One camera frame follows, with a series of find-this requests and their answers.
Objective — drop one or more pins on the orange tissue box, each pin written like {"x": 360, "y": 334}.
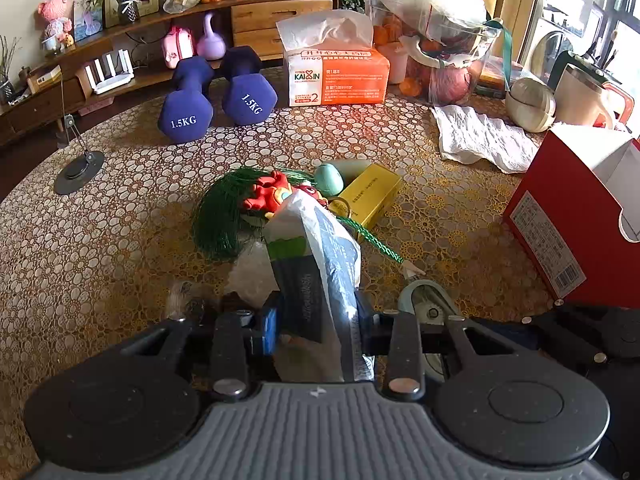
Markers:
{"x": 350, "y": 80}

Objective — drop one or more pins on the cream cup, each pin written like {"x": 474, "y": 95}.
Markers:
{"x": 580, "y": 95}

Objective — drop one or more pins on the crumpled clear plastic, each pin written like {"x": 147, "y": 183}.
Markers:
{"x": 250, "y": 272}

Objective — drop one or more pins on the dry twig vase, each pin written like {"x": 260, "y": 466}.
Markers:
{"x": 6, "y": 85}

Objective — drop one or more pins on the yellow box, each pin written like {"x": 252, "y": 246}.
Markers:
{"x": 372, "y": 195}

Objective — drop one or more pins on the green tassel net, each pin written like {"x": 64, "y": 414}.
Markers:
{"x": 220, "y": 215}

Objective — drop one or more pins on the white plastic packet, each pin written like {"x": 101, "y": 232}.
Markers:
{"x": 320, "y": 260}

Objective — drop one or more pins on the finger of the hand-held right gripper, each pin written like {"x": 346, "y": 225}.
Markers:
{"x": 575, "y": 330}

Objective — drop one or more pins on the white crumpled cloth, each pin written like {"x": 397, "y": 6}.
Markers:
{"x": 475, "y": 135}

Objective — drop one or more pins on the clear storage box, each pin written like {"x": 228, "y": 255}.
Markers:
{"x": 492, "y": 80}

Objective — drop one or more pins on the purple dumbbell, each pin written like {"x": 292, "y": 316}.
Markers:
{"x": 247, "y": 95}
{"x": 185, "y": 105}

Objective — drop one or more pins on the red dragon toy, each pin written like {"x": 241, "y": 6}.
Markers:
{"x": 267, "y": 195}

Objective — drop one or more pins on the clear fruit container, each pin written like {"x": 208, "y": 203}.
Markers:
{"x": 450, "y": 75}

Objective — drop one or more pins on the round cream container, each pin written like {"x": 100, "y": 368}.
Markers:
{"x": 530, "y": 105}

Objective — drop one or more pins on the small cream box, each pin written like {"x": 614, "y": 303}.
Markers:
{"x": 44, "y": 79}

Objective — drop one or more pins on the washing machine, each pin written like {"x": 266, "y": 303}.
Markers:
{"x": 550, "y": 45}

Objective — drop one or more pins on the wooden TV cabinet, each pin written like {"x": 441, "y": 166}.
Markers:
{"x": 260, "y": 12}

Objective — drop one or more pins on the black phone stand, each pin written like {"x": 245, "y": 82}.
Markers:
{"x": 77, "y": 172}

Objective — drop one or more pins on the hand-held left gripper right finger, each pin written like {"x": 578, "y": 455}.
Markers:
{"x": 372, "y": 332}

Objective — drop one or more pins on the pink bag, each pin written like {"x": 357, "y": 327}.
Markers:
{"x": 177, "y": 45}

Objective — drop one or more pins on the small colourful picture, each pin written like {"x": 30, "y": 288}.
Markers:
{"x": 87, "y": 17}

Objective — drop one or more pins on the red cardboard box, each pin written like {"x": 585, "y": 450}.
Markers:
{"x": 565, "y": 220}

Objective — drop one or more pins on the white router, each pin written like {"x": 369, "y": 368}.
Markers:
{"x": 107, "y": 77}

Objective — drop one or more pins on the pink bear toy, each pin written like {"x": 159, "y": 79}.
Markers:
{"x": 55, "y": 15}

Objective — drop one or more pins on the teal egg-shaped case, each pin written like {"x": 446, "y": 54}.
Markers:
{"x": 327, "y": 177}

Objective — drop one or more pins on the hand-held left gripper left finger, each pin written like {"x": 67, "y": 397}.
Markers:
{"x": 271, "y": 330}

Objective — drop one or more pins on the white plastic cup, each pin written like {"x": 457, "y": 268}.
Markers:
{"x": 395, "y": 62}

